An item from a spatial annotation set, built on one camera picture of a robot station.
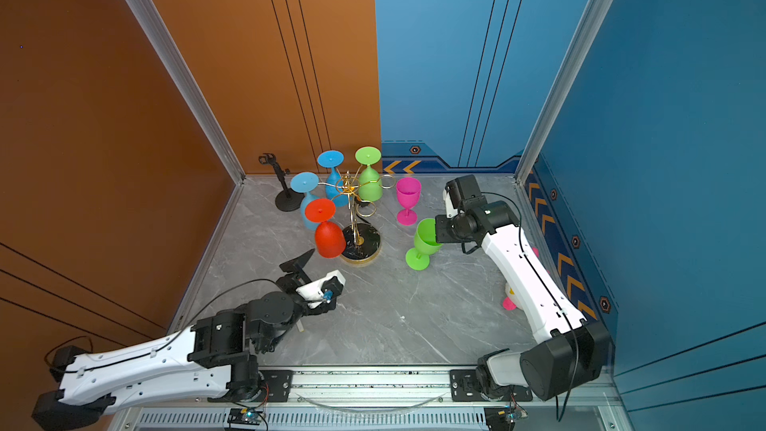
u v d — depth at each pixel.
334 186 0.79
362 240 0.99
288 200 1.11
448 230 0.69
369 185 0.90
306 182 0.79
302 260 0.61
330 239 0.78
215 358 0.47
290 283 0.58
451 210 0.62
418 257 0.87
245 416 0.71
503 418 0.70
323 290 0.54
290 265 0.62
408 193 0.95
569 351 0.38
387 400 0.73
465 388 0.72
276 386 0.74
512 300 0.84
